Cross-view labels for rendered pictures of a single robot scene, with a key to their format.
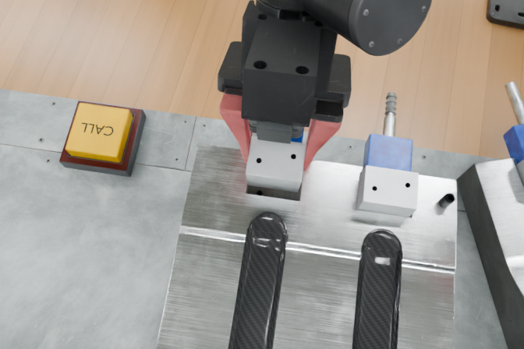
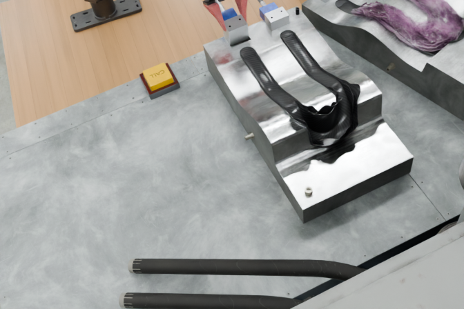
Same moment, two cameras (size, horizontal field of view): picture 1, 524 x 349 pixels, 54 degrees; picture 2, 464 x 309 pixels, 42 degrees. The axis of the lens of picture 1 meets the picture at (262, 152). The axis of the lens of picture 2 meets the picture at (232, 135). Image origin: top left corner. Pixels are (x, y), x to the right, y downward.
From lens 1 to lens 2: 1.06 m
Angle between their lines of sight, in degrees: 19
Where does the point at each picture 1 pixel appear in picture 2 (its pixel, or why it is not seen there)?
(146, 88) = (160, 60)
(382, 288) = (296, 45)
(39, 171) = (142, 107)
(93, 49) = (126, 61)
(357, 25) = not seen: outside the picture
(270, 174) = (236, 27)
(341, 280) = (282, 50)
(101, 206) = (177, 101)
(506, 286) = (338, 31)
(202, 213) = (221, 60)
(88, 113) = (149, 72)
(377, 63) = not seen: hidden behind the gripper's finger
